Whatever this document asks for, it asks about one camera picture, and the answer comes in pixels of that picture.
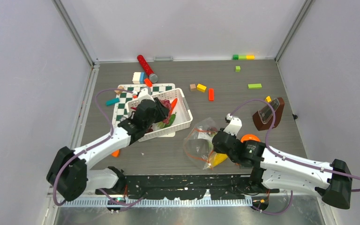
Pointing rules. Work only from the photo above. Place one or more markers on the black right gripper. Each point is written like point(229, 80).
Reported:
point(217, 150)

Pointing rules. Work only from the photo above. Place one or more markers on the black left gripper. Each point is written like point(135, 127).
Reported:
point(161, 110)

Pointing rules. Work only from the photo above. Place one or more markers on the yellow fake banana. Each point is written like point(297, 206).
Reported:
point(216, 159)

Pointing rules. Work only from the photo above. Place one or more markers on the green fake chili pepper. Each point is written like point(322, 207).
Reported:
point(161, 125)

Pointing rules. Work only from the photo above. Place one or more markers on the pink fake grapes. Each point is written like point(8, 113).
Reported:
point(167, 104)

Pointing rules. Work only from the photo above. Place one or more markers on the clear zip top bag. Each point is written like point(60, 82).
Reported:
point(198, 144)

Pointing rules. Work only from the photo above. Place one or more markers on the orange fake carrot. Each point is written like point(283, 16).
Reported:
point(173, 104)

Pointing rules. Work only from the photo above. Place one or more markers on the white plastic basket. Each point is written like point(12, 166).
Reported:
point(182, 111)

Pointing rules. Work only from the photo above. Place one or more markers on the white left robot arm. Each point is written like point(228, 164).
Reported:
point(70, 173)

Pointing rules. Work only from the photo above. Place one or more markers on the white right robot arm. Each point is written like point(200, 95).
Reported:
point(274, 169)

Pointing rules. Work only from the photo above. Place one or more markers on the dark red fake plum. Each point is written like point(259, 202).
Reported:
point(212, 130)

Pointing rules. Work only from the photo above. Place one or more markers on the orange S-shaped track piece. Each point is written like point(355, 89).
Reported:
point(250, 137)

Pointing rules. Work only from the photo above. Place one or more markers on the red block near tube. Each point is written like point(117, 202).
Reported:
point(147, 82)

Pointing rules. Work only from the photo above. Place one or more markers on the green white chessboard mat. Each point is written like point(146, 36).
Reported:
point(120, 109)

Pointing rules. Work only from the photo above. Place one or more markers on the white blue toy block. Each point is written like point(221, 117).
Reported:
point(138, 78)

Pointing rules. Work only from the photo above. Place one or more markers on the tan wooden block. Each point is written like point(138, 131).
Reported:
point(119, 90)

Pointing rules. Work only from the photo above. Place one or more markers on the teal block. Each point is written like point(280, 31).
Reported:
point(112, 101)

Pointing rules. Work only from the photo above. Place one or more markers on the red cylinder tube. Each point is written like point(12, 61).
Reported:
point(148, 70)

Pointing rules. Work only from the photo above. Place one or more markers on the brown box with lid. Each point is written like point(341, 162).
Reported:
point(263, 118)

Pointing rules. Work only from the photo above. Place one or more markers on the brown wooden cube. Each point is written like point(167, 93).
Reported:
point(192, 87)

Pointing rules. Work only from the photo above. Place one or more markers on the orange curved track piece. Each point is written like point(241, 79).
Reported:
point(116, 153)

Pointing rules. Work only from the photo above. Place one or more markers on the red rectangular block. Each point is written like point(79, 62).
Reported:
point(211, 94)

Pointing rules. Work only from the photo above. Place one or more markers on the small yellow cube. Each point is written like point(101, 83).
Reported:
point(268, 99)

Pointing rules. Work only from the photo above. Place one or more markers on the flat green block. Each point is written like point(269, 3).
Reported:
point(253, 86)

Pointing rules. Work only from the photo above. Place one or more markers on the green yellow block row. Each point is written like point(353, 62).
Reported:
point(243, 57)

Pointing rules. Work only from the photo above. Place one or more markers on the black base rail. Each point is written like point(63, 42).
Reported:
point(186, 187)

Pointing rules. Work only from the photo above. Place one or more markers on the white slotted cable duct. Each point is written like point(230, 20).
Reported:
point(203, 202)

